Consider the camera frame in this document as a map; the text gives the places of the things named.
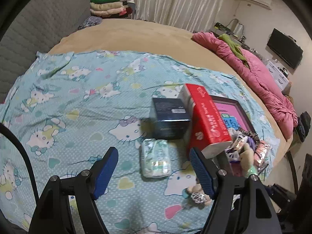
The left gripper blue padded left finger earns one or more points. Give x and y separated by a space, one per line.
102 171

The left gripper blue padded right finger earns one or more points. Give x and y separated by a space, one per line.
205 170

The white purple wipes packet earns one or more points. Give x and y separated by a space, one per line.
233 152

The leopard print scrunchie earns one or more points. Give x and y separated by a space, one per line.
252 138

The pink towel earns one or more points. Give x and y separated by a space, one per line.
261 152

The small beige bear plush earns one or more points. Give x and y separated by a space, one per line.
194 197

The red tissue pack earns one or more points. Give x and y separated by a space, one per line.
206 131

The cream teddy bear plush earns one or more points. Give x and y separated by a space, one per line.
246 157

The mint green item in plastic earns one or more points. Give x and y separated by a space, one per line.
252 171

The light green tissue packet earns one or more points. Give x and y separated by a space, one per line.
155 158

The dark framed pink tray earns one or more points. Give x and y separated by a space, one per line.
235 118

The dark navy box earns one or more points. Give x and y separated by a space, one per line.
169 118

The hello kitty blue sheet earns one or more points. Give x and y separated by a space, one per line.
68 109

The dark clothing pile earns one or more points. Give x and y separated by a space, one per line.
304 125

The pink quilted comforter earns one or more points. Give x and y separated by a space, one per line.
258 78

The white drawer cabinet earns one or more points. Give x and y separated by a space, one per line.
280 79

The green cloth on comforter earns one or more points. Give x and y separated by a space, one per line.
235 48

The cluttered desk items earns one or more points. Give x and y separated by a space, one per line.
234 28

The stack of folded blankets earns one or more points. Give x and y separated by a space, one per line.
110 8

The grey quilted sofa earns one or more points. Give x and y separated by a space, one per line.
39 26

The white pleated curtain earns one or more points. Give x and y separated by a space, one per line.
190 15

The black wall television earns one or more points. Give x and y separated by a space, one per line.
286 48

